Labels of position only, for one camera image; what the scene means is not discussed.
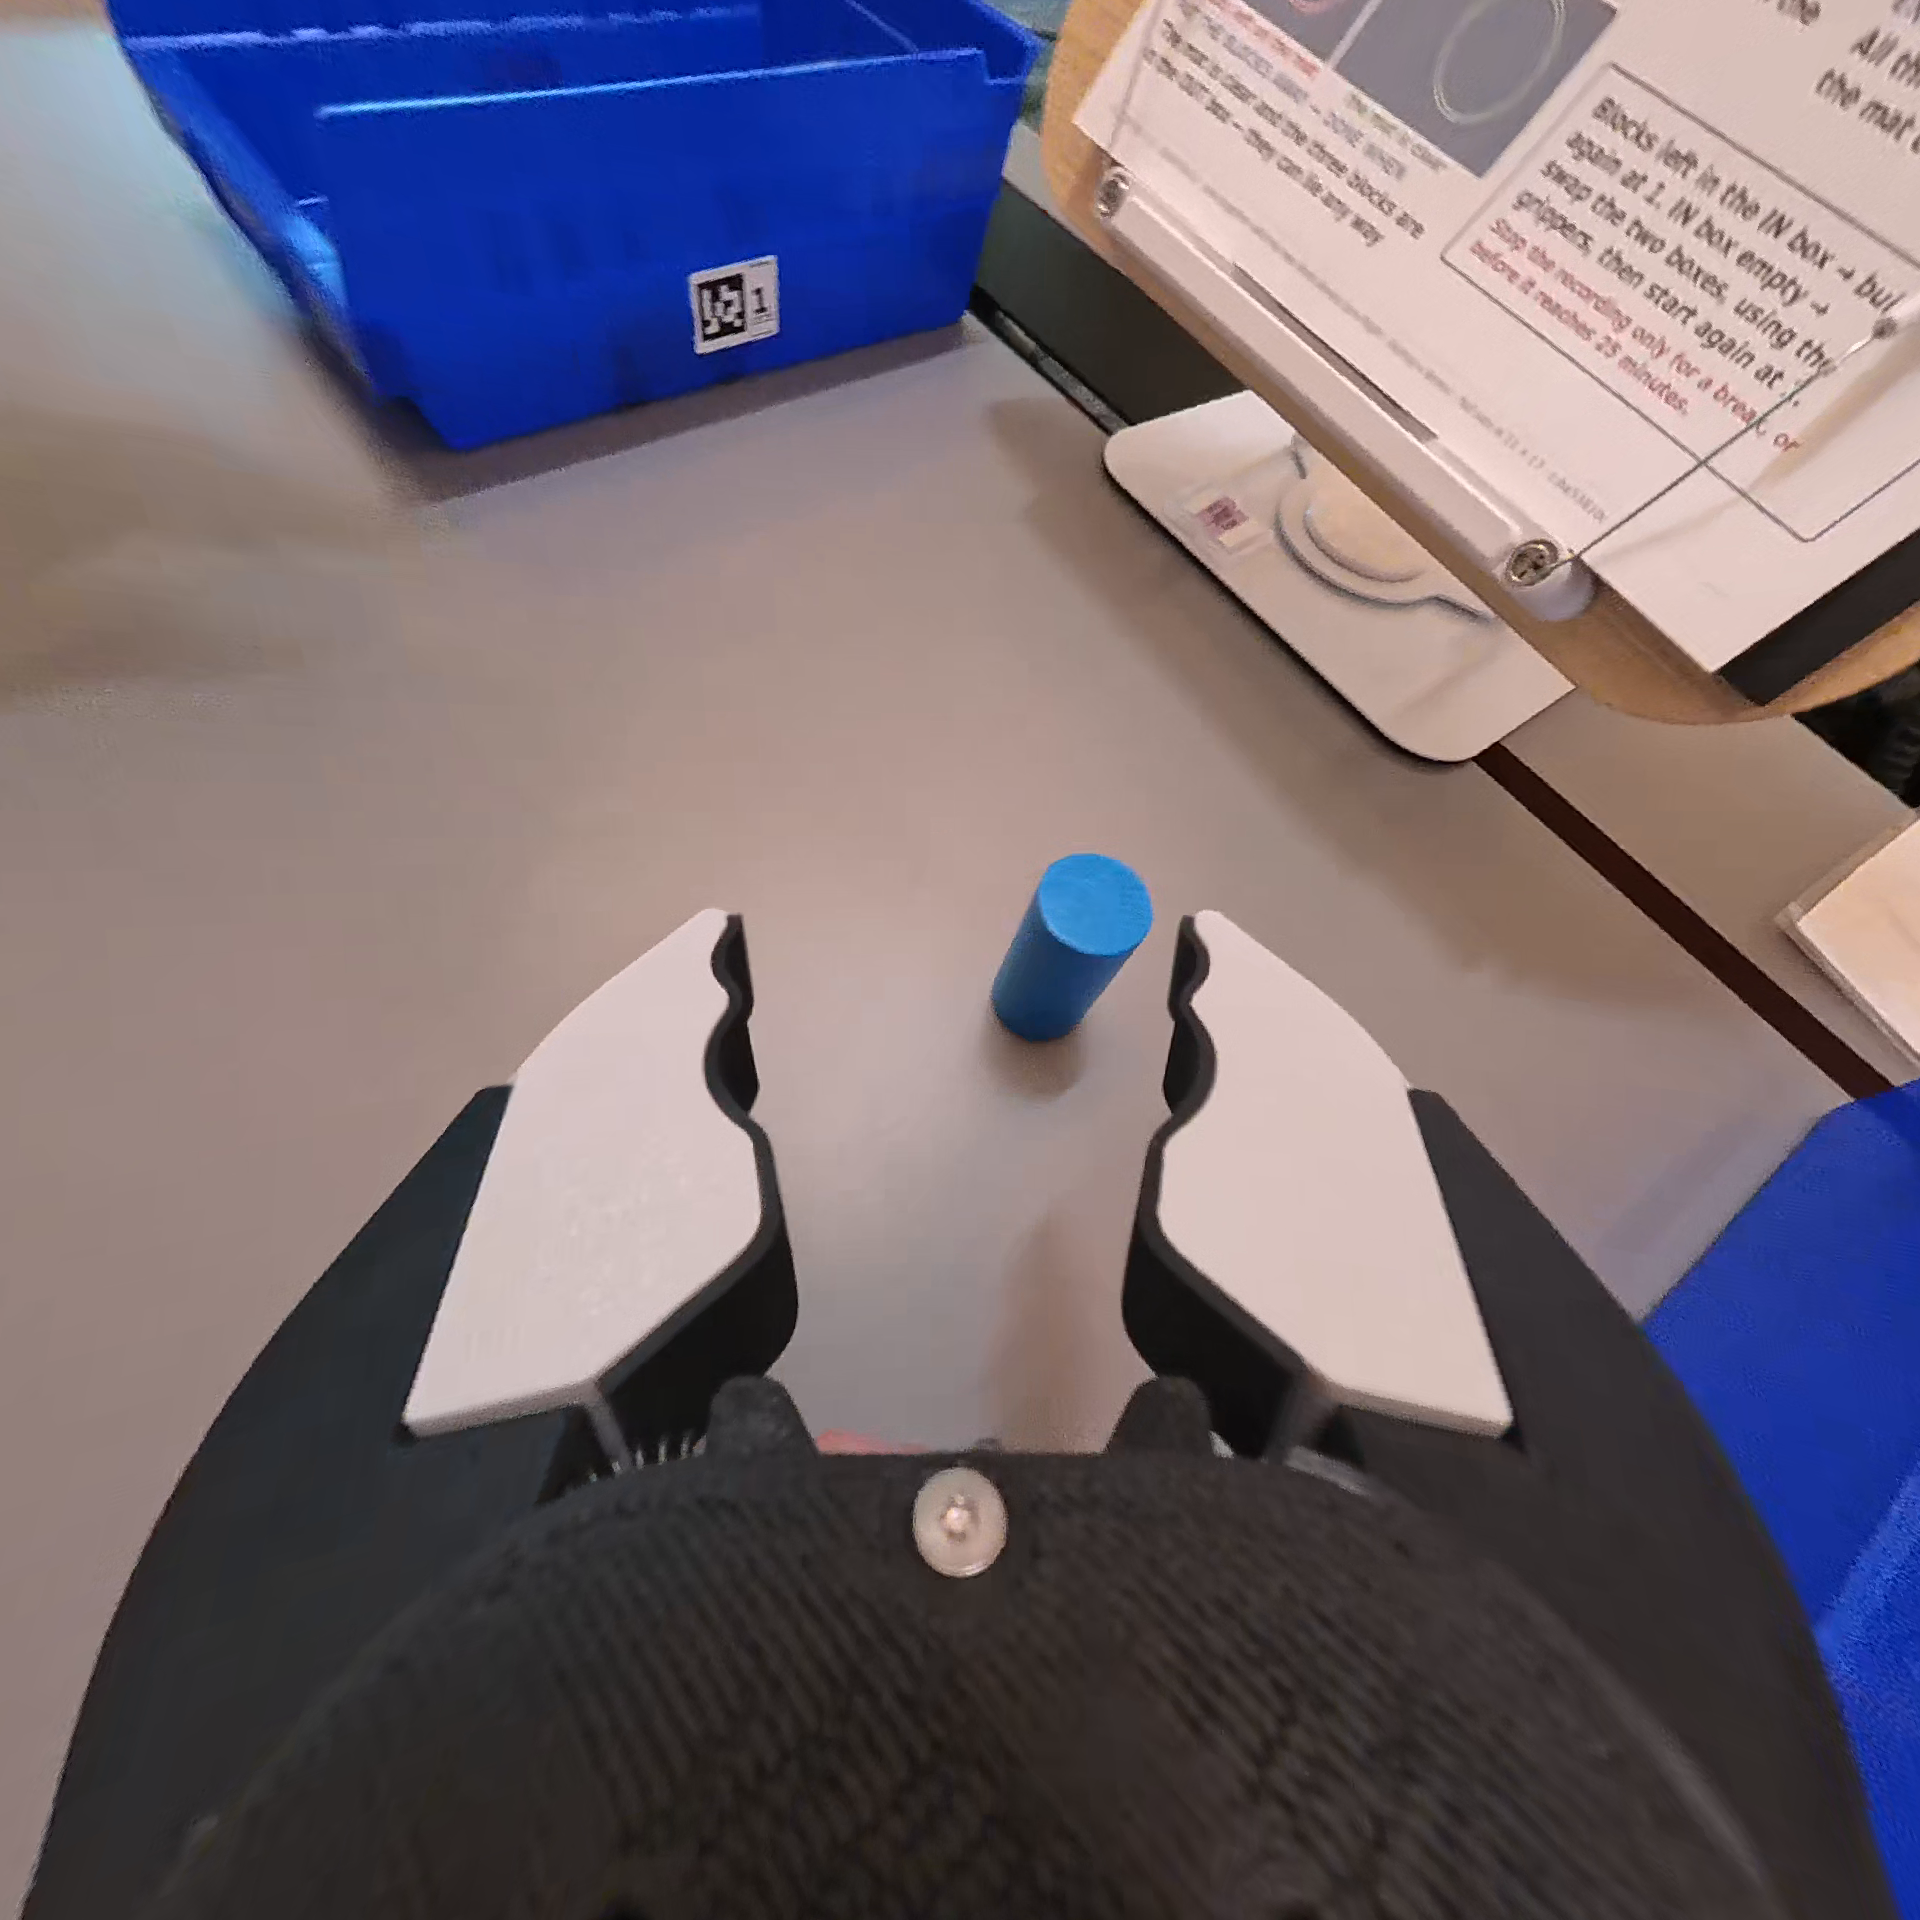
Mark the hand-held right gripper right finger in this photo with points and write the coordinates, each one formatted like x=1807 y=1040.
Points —
x=1325 y=1197

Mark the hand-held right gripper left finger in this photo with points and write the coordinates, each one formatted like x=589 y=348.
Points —
x=604 y=1197

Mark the blue cylinder block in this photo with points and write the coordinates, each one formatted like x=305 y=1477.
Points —
x=1061 y=950

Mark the plain blue plastic bin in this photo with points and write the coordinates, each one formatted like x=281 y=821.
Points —
x=1799 y=1343

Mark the blue bin with printed tag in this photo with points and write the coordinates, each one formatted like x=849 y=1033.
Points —
x=604 y=177

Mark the clear plastic packet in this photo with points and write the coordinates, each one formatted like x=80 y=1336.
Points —
x=1877 y=909

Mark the black backing board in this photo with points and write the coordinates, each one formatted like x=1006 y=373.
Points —
x=1841 y=662

